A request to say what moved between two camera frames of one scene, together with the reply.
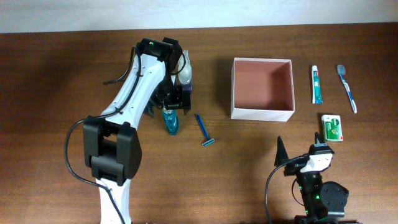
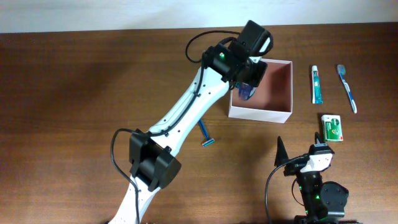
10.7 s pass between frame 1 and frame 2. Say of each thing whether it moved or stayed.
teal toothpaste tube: stayed
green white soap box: stayed
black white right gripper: stayed
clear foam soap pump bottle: moved
